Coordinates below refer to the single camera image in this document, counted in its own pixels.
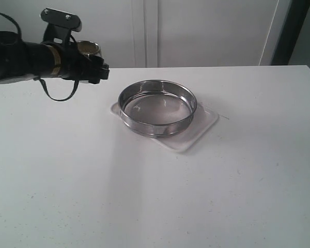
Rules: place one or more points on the round stainless steel sieve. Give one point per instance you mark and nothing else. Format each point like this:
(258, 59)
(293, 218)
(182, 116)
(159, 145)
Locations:
(157, 108)

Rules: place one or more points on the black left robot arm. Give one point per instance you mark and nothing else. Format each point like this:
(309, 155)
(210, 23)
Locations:
(22, 61)

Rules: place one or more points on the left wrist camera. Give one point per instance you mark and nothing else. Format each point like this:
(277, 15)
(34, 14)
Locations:
(60, 24)

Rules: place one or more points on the yellow grain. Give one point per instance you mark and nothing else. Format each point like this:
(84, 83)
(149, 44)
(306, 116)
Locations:
(87, 48)

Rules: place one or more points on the white plastic tray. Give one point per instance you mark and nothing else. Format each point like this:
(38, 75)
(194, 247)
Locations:
(203, 120)

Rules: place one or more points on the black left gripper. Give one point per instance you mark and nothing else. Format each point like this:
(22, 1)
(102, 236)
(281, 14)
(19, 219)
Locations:
(76, 66)

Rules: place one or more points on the white cabinet doors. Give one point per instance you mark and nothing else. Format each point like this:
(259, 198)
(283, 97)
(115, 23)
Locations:
(165, 33)

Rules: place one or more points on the stainless steel cup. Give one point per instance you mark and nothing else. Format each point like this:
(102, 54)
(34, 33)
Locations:
(98, 53)

